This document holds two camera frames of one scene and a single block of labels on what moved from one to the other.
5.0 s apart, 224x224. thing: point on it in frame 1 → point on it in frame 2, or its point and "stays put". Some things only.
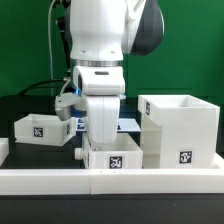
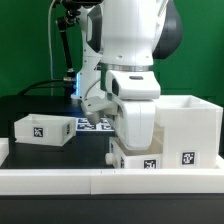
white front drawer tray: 125,153 → 126,158
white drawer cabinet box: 178,132 stays put
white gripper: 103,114 → 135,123
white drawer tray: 44,129 stays put
